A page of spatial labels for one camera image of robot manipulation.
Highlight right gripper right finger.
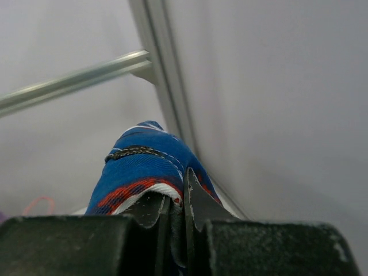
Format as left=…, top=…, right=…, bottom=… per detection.
left=184, top=169, right=360, bottom=275

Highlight pink hanger of blue trousers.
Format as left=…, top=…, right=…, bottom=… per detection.
left=22, top=196, right=55, bottom=216

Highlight purple trousers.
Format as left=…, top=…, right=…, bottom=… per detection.
left=0, top=212, right=7, bottom=223

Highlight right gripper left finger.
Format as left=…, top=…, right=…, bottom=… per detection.
left=1, top=194, right=170, bottom=275

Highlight aluminium hanging rail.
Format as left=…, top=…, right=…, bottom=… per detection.
left=1, top=50, right=152, bottom=117

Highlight blue patterned trousers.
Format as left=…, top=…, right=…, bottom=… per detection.
left=86, top=121, right=221, bottom=275

